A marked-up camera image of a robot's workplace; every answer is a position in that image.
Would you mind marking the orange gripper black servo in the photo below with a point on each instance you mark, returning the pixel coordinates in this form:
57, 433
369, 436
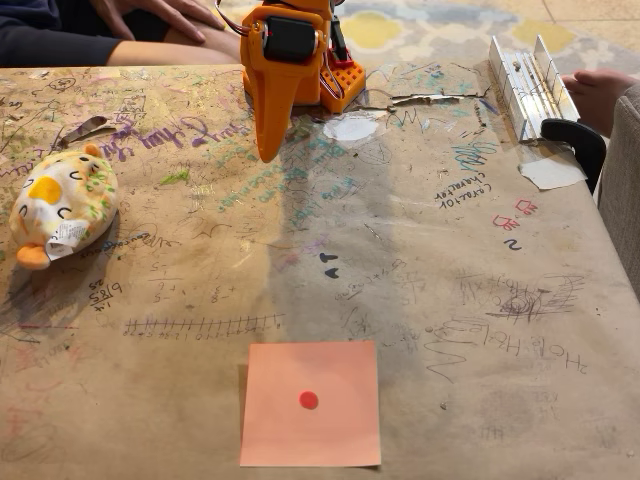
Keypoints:
280, 75

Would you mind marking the yellow white hamster plush toy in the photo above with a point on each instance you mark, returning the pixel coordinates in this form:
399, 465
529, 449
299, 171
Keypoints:
60, 200

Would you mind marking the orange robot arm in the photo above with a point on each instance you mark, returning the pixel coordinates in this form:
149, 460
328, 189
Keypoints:
311, 85

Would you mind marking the small red round object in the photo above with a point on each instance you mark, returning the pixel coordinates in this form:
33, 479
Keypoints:
308, 400

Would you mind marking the person's bare hand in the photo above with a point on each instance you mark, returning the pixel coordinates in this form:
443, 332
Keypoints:
165, 12

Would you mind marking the person's bare leg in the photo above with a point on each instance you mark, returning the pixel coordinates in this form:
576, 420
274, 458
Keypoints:
170, 52

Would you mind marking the grey yellow patterned rug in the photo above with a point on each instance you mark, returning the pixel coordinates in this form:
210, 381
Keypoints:
440, 30

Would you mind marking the dark blue clothing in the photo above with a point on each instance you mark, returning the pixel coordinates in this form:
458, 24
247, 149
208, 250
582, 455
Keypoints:
45, 35

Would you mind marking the scribbled brown paper table cover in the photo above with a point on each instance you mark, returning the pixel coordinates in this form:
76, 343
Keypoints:
450, 300

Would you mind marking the pink square sticky note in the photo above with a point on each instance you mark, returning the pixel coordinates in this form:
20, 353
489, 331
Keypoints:
280, 430

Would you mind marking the person's bare foot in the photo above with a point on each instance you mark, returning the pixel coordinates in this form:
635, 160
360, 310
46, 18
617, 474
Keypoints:
600, 95

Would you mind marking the grey upholstered sofa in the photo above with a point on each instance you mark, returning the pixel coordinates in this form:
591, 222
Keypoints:
622, 200

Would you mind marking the aluminium channel rail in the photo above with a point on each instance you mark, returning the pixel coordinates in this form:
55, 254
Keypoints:
530, 95

